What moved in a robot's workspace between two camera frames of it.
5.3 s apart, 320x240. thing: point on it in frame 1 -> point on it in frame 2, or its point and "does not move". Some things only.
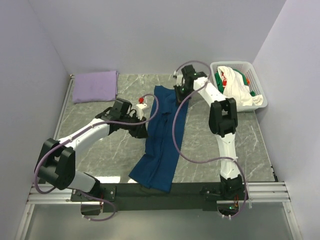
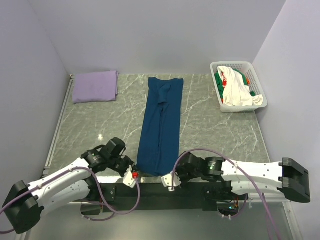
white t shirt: x=236 y=88 does not move
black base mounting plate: x=120 y=197 does not move
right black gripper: x=179 y=98 -> x=178 y=171
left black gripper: x=140 y=131 -> x=130 y=162
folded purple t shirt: x=95 y=87 does not move
